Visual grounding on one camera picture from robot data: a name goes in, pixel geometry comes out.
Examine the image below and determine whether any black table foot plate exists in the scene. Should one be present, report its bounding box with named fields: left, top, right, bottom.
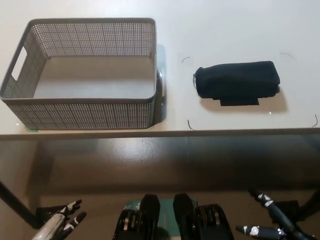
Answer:
left=35, top=204, right=66, bottom=224
left=267, top=199, right=301, bottom=222

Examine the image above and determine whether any black ribbed robot body block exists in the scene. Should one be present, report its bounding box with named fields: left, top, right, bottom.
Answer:
left=172, top=192, right=235, bottom=240
left=111, top=193, right=161, bottom=240

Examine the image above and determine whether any black tape patch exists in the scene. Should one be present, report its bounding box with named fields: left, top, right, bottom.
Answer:
left=213, top=98, right=260, bottom=108

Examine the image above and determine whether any black fabric pencil case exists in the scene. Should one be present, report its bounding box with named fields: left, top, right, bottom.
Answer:
left=192, top=60, right=281, bottom=101

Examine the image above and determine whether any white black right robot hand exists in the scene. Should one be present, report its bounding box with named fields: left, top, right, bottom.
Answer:
left=235, top=188, right=305, bottom=240

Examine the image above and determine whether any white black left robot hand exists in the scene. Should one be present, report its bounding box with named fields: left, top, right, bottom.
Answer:
left=31, top=198, right=87, bottom=240

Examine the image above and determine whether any grey perforated plastic basket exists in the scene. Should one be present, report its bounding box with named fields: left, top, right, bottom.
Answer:
left=0, top=17, right=159, bottom=131

